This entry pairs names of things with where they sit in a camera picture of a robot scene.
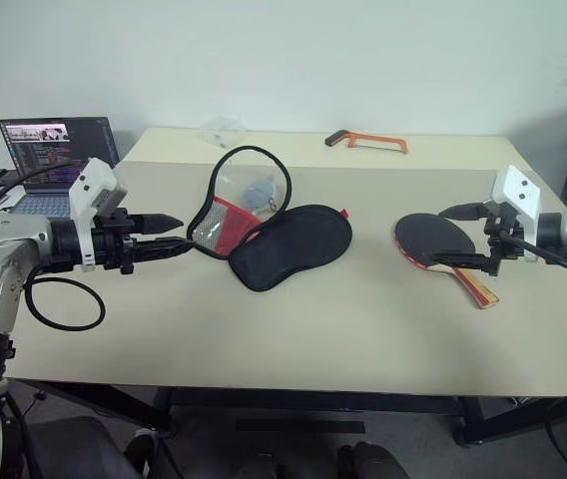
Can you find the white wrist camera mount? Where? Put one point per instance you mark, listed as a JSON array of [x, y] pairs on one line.
[[91, 182], [518, 192]]

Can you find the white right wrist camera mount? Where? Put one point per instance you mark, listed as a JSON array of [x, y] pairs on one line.
[[518, 192]]

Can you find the black rubber table tennis paddle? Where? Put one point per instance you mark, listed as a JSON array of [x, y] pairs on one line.
[[428, 234]]

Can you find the open laptop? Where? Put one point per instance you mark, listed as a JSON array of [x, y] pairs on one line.
[[44, 149]]

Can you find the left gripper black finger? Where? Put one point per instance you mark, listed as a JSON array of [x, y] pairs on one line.
[[164, 246], [159, 222]]

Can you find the black red paddle case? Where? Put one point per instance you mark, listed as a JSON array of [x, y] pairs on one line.
[[293, 249]]

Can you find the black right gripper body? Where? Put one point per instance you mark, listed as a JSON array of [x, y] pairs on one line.
[[497, 260]]

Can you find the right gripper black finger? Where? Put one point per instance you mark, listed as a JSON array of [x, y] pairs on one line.
[[463, 259], [465, 211]]

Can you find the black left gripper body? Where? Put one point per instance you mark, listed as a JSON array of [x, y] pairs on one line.
[[114, 245]]

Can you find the blue white plush toy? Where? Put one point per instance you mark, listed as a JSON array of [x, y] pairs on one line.
[[258, 192]]

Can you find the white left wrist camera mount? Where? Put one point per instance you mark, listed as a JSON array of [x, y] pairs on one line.
[[91, 182]]

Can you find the clear plastic bag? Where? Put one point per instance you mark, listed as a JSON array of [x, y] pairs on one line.
[[223, 131]]

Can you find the orange hacksaw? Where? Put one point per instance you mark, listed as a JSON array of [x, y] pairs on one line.
[[378, 143]]

